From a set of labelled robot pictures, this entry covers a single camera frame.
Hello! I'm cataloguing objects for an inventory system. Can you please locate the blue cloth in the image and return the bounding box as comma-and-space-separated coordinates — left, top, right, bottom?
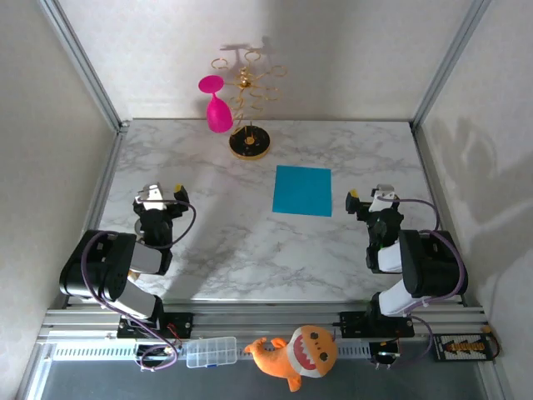
272, 164, 333, 218

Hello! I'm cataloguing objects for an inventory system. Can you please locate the pink plastic wine glass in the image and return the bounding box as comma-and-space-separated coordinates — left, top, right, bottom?
197, 74, 233, 134

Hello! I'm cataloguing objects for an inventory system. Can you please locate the black controller board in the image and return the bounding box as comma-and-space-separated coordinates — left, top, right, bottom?
135, 343, 184, 364
369, 339, 401, 368

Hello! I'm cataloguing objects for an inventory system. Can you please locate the clear plastic compartment box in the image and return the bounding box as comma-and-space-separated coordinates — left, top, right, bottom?
185, 335, 238, 369

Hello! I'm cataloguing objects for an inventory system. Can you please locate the black power distribution board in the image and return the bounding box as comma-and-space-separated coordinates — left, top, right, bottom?
432, 332, 496, 363

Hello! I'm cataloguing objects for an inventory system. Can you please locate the orange plush shark toy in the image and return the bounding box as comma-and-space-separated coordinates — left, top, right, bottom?
243, 324, 339, 393

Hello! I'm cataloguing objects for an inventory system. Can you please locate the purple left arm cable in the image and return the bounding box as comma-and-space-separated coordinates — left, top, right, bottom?
81, 198, 197, 373

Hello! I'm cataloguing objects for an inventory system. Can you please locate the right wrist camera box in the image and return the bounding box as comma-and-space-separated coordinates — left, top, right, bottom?
370, 183, 399, 213

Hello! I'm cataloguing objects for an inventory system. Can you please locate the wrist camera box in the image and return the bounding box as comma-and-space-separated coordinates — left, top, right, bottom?
138, 182, 167, 210
370, 183, 399, 213

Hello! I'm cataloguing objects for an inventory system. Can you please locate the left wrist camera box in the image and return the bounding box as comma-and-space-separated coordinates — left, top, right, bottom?
138, 182, 167, 210

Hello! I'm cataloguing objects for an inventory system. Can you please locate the aluminium side rail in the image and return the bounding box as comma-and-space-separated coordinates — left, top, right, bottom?
411, 122, 470, 308
62, 120, 130, 309

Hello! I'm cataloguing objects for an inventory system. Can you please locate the gold wire glass rack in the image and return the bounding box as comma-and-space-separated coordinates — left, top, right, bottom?
211, 49, 289, 160

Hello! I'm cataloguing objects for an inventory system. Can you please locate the white slotted cable tray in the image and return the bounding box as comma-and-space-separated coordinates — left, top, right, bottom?
49, 341, 376, 362

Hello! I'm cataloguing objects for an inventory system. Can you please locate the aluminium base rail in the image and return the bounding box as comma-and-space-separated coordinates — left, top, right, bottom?
37, 306, 491, 343

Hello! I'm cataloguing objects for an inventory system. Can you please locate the aluminium frame post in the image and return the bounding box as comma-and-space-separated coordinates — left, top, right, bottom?
37, 0, 129, 131
410, 0, 495, 129

